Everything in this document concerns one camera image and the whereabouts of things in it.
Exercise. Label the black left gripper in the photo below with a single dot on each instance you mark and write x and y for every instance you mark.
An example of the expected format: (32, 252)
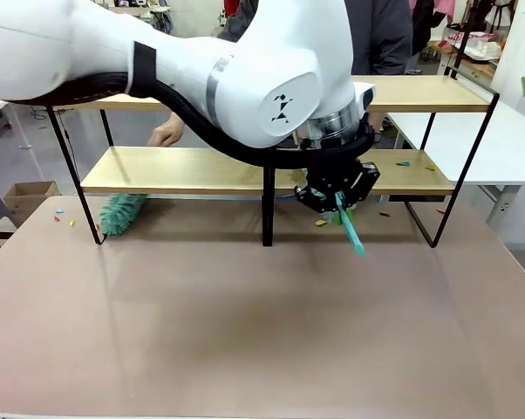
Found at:
(334, 176)

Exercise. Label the light teal chenille duster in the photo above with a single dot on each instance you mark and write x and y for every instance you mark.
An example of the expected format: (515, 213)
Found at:
(352, 238)

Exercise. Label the dark teal chenille duster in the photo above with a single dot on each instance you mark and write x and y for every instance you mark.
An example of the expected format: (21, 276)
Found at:
(123, 214)

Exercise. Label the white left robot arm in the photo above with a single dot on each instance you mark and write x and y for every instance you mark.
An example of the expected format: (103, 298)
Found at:
(158, 48)

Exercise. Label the person's right hand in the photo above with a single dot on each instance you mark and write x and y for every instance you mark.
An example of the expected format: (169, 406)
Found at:
(168, 133)

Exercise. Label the clear plastic boxes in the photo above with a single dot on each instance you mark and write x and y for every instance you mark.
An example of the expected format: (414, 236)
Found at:
(482, 48)

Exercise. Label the wooden workbench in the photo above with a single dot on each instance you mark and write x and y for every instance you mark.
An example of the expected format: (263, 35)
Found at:
(472, 63)

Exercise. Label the teal paper scrap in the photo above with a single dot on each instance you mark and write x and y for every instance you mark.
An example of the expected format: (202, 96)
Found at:
(404, 164)

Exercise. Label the large white table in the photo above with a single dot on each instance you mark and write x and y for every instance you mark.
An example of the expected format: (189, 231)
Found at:
(498, 148)

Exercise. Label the black pole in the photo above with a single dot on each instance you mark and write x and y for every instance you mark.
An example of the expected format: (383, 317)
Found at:
(467, 26)

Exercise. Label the hanging black pink garments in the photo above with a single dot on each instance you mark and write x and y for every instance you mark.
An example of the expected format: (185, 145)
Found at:
(432, 22)

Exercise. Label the person in dark grey jacket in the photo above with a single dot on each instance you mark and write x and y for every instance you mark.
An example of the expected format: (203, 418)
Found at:
(384, 35)

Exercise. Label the cardboard box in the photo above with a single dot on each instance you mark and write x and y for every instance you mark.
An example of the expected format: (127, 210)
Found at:
(29, 196)

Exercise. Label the black frame wooden shelf rack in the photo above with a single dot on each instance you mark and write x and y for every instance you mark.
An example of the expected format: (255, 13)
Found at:
(201, 174)

